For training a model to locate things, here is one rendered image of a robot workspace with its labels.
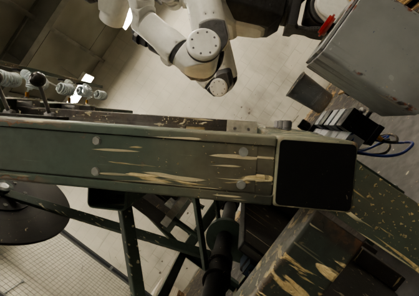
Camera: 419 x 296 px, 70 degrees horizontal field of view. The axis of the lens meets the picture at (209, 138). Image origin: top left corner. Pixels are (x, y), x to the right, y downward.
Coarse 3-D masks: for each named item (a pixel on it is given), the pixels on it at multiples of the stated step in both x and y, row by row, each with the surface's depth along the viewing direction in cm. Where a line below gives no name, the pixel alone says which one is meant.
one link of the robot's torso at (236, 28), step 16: (224, 0) 87; (240, 0) 87; (256, 0) 87; (272, 0) 88; (288, 0) 91; (240, 16) 90; (256, 16) 90; (272, 16) 90; (240, 32) 101; (256, 32) 97; (272, 32) 103
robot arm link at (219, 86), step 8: (224, 56) 122; (232, 56) 124; (224, 64) 122; (232, 64) 124; (216, 72) 124; (224, 72) 122; (232, 72) 124; (216, 80) 123; (224, 80) 123; (232, 80) 123; (216, 88) 125; (224, 88) 123; (216, 96) 126
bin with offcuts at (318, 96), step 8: (304, 72) 507; (296, 80) 541; (304, 80) 498; (312, 80) 504; (296, 88) 500; (304, 88) 497; (312, 88) 497; (320, 88) 501; (288, 96) 520; (296, 96) 507; (304, 96) 502; (312, 96) 498; (320, 96) 497; (328, 96) 499; (304, 104) 515; (312, 104) 505; (320, 104) 500; (328, 104) 498; (320, 112) 511
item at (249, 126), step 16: (16, 112) 134; (32, 112) 133; (64, 112) 131; (80, 112) 130; (96, 112) 129; (112, 112) 128; (208, 128) 123; (224, 128) 123; (240, 128) 122; (256, 128) 121
